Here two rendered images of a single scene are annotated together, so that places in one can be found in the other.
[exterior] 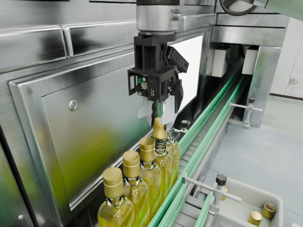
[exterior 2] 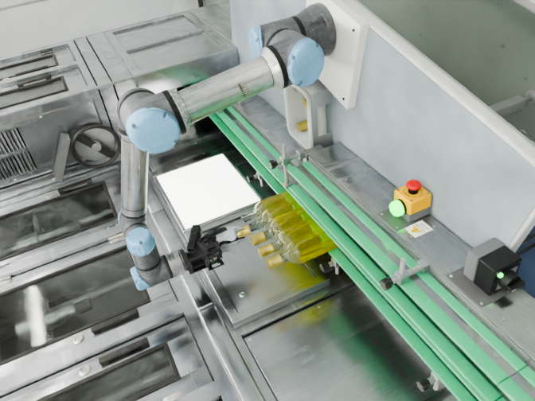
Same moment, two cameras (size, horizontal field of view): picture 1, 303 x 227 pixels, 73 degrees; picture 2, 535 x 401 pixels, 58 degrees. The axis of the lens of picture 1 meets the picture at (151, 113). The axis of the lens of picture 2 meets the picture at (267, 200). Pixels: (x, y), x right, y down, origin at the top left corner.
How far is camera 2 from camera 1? 1.13 m
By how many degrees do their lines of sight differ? 14
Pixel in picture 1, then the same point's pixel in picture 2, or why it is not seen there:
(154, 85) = (212, 255)
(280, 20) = (107, 92)
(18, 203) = (309, 309)
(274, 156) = not seen: hidden behind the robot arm
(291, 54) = not seen: outside the picture
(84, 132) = (260, 282)
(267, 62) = (155, 81)
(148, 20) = (179, 270)
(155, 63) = (200, 258)
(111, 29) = (189, 283)
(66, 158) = (277, 289)
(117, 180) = (269, 261)
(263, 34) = not seen: hidden behind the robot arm
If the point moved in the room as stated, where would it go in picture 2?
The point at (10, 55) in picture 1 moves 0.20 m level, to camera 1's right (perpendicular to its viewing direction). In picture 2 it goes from (219, 329) to (196, 268)
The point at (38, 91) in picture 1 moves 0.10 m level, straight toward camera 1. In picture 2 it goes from (234, 314) to (236, 307)
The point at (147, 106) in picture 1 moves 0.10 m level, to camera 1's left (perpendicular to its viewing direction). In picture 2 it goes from (229, 246) to (240, 274)
